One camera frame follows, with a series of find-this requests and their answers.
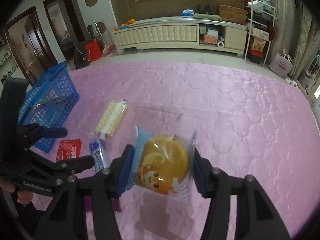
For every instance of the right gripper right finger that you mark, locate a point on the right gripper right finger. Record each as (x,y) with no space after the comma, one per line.
(256,215)

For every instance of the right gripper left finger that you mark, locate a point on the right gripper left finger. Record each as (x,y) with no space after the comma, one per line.
(65,217)

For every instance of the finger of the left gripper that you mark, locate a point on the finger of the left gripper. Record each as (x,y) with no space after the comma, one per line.
(32,133)
(41,168)

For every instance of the red snack packet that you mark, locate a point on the red snack packet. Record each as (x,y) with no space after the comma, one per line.
(68,149)

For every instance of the blue plastic basket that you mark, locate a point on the blue plastic basket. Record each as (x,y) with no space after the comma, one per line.
(50,100)

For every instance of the blue gum stick packet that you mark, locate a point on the blue gum stick packet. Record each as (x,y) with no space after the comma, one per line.
(98,153)

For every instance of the plain cracker packet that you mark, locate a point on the plain cracker packet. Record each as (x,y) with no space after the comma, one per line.
(111,118)

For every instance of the orange bun packet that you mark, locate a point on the orange bun packet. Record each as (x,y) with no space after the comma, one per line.
(163,164)

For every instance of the left hand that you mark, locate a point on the left hand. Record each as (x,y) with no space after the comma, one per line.
(23,196)

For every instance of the dark backpack on floor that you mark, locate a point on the dark backpack on floor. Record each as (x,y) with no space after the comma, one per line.
(80,56)

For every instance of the red shopping bag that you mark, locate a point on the red shopping bag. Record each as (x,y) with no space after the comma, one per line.
(93,51)

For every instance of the pink quilted tablecloth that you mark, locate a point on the pink quilted tablecloth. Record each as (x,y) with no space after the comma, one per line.
(244,123)

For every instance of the white slippers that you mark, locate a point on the white slippers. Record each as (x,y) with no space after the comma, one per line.
(291,82)

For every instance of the oranges on blue plate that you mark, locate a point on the oranges on blue plate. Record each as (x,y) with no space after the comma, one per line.
(125,25)

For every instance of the pink tote bag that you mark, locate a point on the pink tote bag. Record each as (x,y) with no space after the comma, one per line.
(281,64)

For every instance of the cream TV cabinet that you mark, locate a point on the cream TV cabinet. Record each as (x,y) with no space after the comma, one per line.
(182,32)

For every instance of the blue tissue pack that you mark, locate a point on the blue tissue pack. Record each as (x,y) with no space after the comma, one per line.
(188,13)

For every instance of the white metal shelf rack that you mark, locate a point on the white metal shelf rack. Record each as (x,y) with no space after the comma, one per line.
(260,22)

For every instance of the cardboard box on cabinet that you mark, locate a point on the cardboard box on cabinet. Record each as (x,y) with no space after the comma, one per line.
(232,14)

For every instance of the green folded cloth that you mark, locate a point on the green folded cloth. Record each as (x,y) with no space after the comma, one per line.
(210,17)

